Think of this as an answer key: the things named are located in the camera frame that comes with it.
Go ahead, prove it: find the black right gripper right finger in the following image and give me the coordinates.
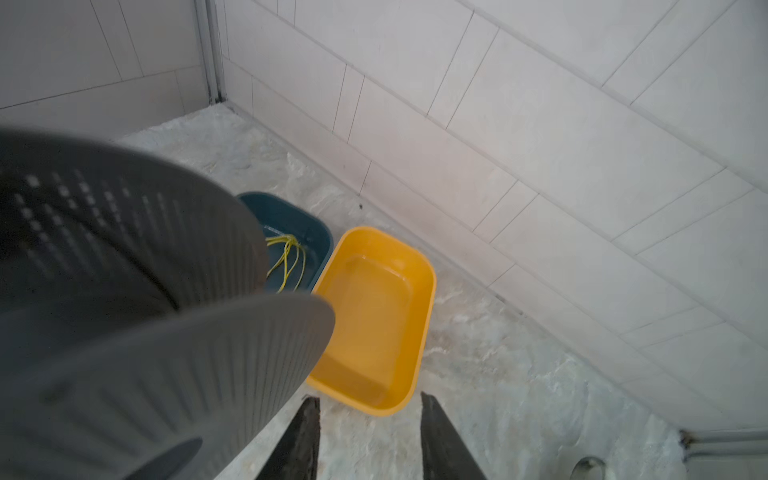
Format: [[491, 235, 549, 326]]
[[420, 392, 486, 480]]

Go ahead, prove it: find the striped ceramic mug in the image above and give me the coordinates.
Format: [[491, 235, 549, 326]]
[[568, 456, 608, 480]]

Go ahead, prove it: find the teal plastic bin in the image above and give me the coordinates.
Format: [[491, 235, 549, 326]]
[[238, 192, 333, 293]]

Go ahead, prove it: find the yellow thin cable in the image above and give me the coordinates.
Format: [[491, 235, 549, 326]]
[[265, 233, 308, 293]]

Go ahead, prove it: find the aluminium corner profile right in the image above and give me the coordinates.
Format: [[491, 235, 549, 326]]
[[680, 429, 767, 461]]

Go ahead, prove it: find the aluminium corner profile left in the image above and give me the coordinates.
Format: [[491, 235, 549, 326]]
[[193, 0, 224, 105]]

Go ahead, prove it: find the aluminium corner profile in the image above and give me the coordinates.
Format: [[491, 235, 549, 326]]
[[680, 429, 767, 461], [193, 0, 224, 105]]

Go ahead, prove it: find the yellow plastic bin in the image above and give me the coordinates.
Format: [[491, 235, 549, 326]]
[[307, 226, 437, 417]]

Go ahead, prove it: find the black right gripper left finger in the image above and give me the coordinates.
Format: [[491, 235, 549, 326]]
[[256, 396, 321, 480]]

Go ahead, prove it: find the grey perforated cable spool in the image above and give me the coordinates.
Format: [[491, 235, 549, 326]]
[[1, 128, 335, 479]]

